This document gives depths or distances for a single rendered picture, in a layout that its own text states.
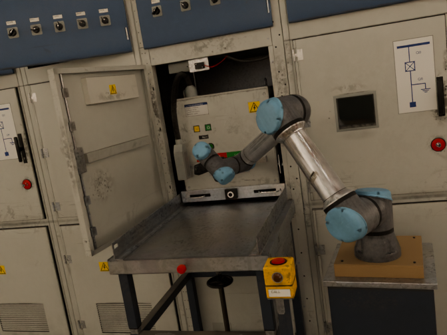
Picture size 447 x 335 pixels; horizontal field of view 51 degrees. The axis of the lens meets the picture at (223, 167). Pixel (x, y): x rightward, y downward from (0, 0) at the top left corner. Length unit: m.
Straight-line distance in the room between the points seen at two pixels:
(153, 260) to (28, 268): 1.36
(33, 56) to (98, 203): 0.82
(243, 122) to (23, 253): 1.51
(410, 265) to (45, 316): 2.16
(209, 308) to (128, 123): 1.06
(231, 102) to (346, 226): 1.02
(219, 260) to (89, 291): 1.30
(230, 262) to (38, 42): 1.41
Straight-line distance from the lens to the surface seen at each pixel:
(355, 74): 2.12
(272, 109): 1.52
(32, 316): 3.13
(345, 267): 1.62
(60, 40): 2.41
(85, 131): 1.98
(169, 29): 2.28
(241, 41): 2.20
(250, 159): 1.85
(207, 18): 2.23
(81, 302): 2.87
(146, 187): 2.30
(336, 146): 2.15
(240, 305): 2.50
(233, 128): 2.27
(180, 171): 2.27
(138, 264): 1.78
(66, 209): 2.70
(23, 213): 2.87
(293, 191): 2.23
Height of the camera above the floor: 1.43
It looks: 10 degrees down
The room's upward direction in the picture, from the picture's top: 9 degrees counter-clockwise
